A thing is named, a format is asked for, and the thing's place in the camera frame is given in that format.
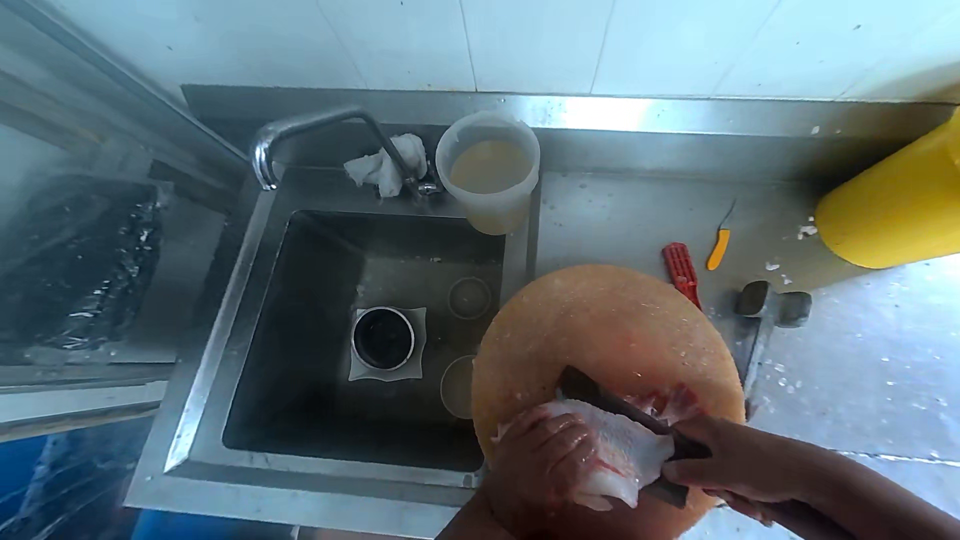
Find round cutting board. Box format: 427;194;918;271
471;264;747;540

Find translucent plastic bucket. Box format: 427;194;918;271
435;111;541;237

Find person's right hand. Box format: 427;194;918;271
661;416;810;528

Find red fish scaler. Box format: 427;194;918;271
661;241;704;312

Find black plastic bag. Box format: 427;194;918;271
0;168;168;352

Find chrome faucet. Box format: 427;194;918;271
251;106;442;198

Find metal mallet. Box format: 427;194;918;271
735;280;813;421

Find white fish piece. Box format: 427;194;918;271
492;397;676;513

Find yellow bucket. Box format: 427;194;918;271
815;106;960;270

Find person's left forearm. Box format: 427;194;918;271
435;489;517;540

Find person's left hand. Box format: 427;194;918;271
480;405;600;538

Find dark cleaver knife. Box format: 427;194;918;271
556;365;712;510

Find metal framed window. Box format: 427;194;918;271
0;0;252;444

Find person's right forearm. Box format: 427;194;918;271
776;440;960;540

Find crumpled white plastic bag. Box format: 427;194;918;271
343;133;429;199

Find stainless steel sink counter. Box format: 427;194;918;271
123;84;960;540

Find blue plastic container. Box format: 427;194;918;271
0;420;162;540

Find red fish scraps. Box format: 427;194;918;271
626;383;708;427

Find round black sink drain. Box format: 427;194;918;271
348;305;428;384

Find orange handled hook tool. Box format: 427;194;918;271
705;198;738;272

